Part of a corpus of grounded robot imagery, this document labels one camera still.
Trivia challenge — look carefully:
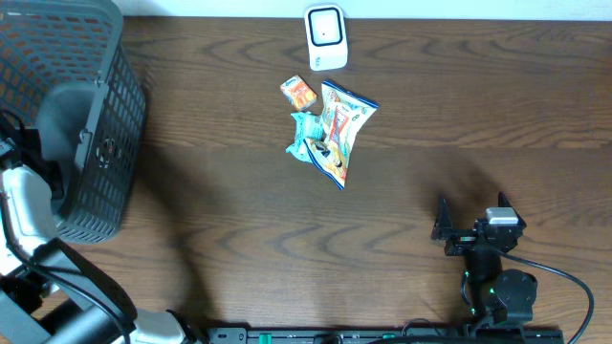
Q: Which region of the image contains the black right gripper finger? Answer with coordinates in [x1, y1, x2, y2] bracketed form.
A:
[497, 191, 527, 227]
[431, 197, 453, 239]

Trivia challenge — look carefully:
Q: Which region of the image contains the yellow snack chip bag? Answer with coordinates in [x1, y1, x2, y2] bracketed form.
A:
[303, 79, 379, 190]

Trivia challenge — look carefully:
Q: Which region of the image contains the mint green wipes pack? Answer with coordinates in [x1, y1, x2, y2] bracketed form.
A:
[286, 112, 325, 163]

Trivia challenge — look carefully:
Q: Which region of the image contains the orange tissue pack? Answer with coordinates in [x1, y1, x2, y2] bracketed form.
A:
[279, 75, 317, 111]

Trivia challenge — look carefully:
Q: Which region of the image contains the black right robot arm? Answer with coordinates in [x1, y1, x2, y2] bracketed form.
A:
[431, 193, 537, 327]

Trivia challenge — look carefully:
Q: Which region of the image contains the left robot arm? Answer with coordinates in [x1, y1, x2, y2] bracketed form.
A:
[1, 110, 207, 343]

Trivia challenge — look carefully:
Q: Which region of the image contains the white barcode scanner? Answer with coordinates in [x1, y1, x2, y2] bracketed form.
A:
[304, 4, 348, 72]

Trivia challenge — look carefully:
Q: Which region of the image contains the grey plastic mesh basket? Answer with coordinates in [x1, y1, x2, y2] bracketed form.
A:
[1, 0, 146, 244]

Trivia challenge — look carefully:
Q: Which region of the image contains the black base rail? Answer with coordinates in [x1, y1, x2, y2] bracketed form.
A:
[206, 327, 564, 344]

